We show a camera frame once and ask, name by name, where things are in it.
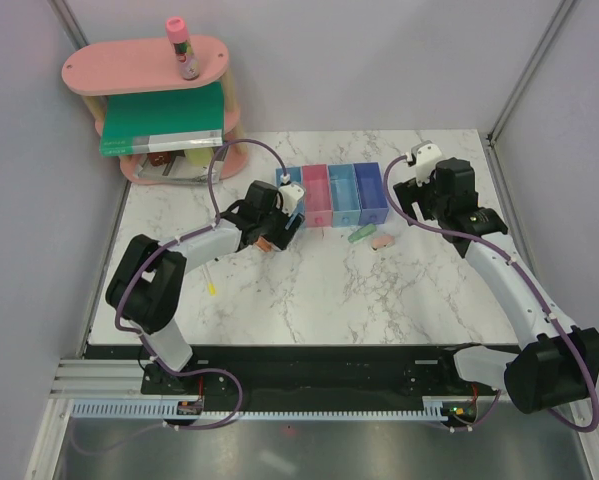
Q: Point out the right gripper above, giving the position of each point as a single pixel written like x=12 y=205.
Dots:
x=408 y=192

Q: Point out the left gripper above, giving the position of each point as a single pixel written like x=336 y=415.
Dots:
x=282 y=237

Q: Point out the dark blue plastic bin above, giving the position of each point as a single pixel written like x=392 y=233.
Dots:
x=373 y=202

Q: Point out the pink plastic bin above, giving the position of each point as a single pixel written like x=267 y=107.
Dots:
x=318 y=204

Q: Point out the light blue bin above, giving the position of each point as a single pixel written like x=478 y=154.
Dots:
x=344 y=195
x=295 y=174

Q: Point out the pink eraser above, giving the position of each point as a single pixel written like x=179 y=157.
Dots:
x=382 y=242

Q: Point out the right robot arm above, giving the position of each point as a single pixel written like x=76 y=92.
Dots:
x=558 y=362

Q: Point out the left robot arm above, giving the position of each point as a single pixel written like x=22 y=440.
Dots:
x=146 y=286

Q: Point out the orange highlighter marker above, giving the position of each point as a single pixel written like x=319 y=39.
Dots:
x=263 y=245

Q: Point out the green eraser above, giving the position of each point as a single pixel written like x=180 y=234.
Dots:
x=361 y=233

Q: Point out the yellow capped pen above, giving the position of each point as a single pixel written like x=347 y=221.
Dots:
x=210 y=283

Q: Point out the yellow cup on shelf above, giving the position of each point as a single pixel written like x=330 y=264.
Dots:
x=199 y=157

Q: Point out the brown toy on shelf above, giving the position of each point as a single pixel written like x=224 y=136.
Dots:
x=157 y=159

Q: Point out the green book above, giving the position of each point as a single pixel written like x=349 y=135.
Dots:
x=163 y=121

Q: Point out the pink capped bottle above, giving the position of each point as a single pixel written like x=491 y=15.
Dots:
x=178 y=36

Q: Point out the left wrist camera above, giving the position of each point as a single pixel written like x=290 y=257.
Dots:
x=292 y=194

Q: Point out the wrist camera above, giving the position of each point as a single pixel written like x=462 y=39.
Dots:
x=292 y=194
x=424 y=157

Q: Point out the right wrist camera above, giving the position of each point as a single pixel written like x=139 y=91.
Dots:
x=424 y=157

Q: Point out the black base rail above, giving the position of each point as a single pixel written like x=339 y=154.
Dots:
x=319 y=378

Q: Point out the aluminium frame post right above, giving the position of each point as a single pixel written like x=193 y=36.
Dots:
x=547 y=41

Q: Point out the aluminium frame post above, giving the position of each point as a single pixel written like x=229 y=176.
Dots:
x=547 y=41
x=69 y=22

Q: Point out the white cable duct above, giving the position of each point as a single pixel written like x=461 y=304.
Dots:
x=172 y=409

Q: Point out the aluminium frame post left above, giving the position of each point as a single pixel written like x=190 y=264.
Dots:
x=69 y=22

